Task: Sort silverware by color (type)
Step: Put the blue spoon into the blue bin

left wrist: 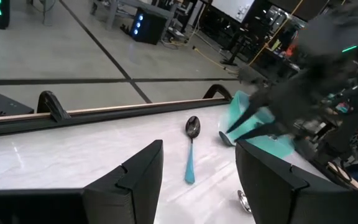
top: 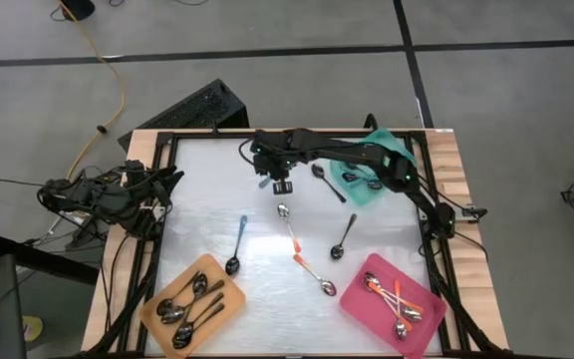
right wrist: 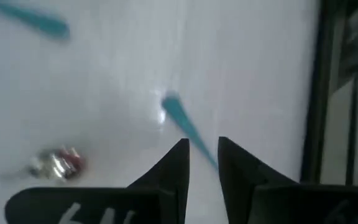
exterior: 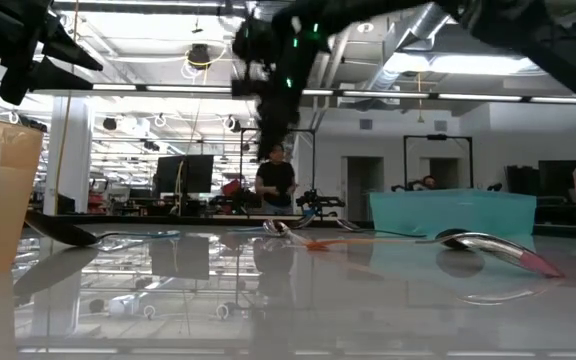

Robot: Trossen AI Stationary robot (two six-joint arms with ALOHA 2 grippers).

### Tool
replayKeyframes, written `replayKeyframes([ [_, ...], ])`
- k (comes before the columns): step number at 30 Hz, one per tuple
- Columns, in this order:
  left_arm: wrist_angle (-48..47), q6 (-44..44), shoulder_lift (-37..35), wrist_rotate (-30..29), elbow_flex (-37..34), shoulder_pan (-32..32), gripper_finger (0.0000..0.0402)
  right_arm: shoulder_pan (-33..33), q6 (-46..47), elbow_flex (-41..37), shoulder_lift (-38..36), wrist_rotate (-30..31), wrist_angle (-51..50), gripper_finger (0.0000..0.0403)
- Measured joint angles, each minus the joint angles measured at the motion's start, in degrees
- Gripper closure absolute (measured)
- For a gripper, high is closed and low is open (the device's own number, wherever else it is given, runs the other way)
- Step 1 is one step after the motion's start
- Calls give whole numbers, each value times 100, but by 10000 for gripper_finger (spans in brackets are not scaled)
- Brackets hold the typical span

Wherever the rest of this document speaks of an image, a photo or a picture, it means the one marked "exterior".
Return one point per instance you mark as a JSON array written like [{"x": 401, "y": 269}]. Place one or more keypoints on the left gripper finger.
[
  {"x": 55, "y": 77},
  {"x": 65, "y": 45}
]

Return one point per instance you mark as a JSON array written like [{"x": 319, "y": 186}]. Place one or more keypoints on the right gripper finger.
[
  {"x": 263, "y": 132},
  {"x": 282, "y": 125}
]

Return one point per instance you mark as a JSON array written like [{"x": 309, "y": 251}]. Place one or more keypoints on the black background robot arm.
[{"x": 318, "y": 201}]

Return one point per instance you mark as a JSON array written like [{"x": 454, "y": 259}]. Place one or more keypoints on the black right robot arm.
[{"x": 543, "y": 30}]

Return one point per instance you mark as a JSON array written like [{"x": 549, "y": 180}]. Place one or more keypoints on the person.
[
  {"x": 275, "y": 182},
  {"x": 429, "y": 181}
]

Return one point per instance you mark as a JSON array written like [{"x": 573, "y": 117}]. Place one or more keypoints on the red object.
[{"x": 230, "y": 187}]

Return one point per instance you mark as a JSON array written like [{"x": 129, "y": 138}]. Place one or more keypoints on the white pillar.
[{"x": 75, "y": 160}]

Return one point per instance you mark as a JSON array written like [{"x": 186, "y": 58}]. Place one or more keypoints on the black monitor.
[{"x": 183, "y": 175}]

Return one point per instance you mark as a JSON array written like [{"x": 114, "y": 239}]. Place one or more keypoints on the round ceiling fixture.
[{"x": 365, "y": 27}]

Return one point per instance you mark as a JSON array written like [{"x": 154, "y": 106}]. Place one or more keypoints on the long LED light bar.
[{"x": 383, "y": 94}]

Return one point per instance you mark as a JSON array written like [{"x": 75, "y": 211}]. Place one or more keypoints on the black metal spoon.
[
  {"x": 448, "y": 235},
  {"x": 350, "y": 225}
]

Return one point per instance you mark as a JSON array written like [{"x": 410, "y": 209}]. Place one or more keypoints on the teal plastic tray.
[{"x": 453, "y": 212}]

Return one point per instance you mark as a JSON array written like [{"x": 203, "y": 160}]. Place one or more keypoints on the black cabinet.
[
  {"x": 558, "y": 177},
  {"x": 523, "y": 180}
]

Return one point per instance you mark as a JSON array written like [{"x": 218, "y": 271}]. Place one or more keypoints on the black stand frame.
[
  {"x": 437, "y": 136},
  {"x": 308, "y": 131}
]

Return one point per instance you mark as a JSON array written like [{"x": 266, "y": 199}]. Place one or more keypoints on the black aluminium table frame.
[{"x": 193, "y": 220}]

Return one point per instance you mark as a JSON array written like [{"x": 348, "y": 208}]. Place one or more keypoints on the silver spiral duct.
[{"x": 418, "y": 35}]

